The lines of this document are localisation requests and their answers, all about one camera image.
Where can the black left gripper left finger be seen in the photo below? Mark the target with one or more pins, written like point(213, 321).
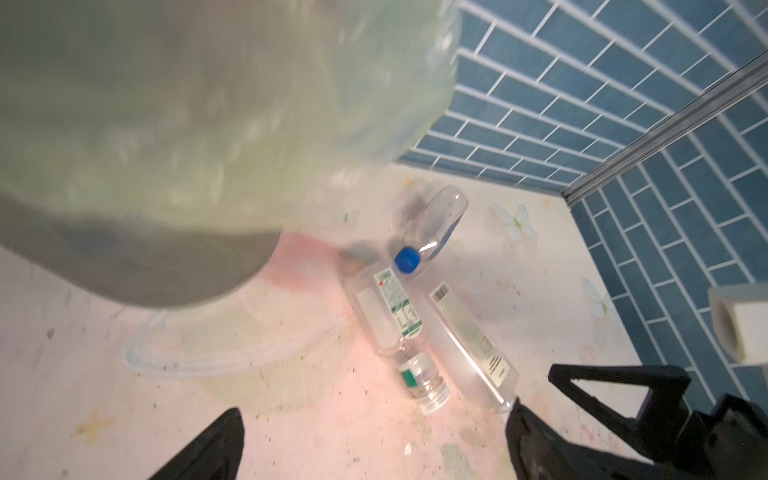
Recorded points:
point(215, 453)

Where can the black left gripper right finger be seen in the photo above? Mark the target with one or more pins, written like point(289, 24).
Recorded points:
point(539, 452)

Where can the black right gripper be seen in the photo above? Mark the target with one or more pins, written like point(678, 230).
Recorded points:
point(643, 406)

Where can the grey mesh waste bin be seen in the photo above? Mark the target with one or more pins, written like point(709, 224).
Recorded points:
point(135, 262)

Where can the green plastic bin liner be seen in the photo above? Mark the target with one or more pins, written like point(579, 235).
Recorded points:
point(215, 115)

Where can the clear bottle white barcode label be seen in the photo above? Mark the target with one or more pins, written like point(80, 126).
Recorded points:
point(476, 366)

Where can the clear bottle green white label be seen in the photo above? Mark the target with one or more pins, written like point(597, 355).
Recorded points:
point(377, 294)

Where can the clear bottle blue cap tilted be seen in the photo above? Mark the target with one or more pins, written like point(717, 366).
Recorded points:
point(428, 233)

